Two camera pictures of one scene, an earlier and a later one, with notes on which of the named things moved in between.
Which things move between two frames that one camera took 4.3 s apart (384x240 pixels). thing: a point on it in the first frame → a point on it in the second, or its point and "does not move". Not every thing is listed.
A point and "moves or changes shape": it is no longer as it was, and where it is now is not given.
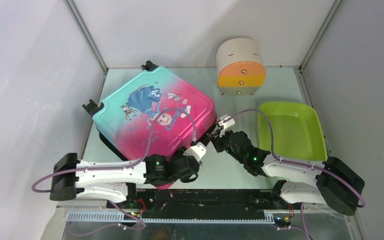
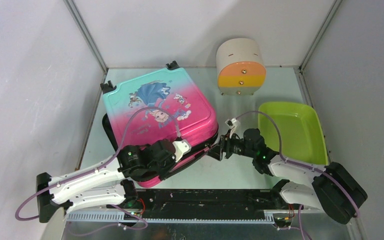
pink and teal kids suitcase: [156, 111] moves or changes shape
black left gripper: [185, 178] → [172, 159]
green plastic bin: [297, 133] does not move
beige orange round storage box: [240, 66] does not move
